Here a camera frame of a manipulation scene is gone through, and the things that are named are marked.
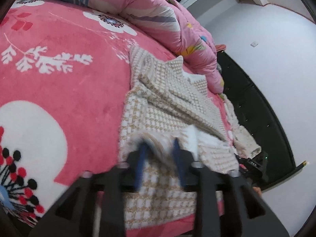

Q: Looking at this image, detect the beige white houndstooth garment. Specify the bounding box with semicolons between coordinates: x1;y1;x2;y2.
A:
118;46;239;229

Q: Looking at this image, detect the cream fuzzy cloth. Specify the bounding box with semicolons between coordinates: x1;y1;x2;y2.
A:
221;94;262;159

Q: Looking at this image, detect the black padded headboard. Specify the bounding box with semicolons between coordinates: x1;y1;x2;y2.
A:
217;51;296;190

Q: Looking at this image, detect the pink floral fleece blanket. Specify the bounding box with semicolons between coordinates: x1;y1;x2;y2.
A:
0;0;232;237

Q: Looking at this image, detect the pink and blue quilt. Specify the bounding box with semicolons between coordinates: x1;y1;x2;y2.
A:
62;0;224;94

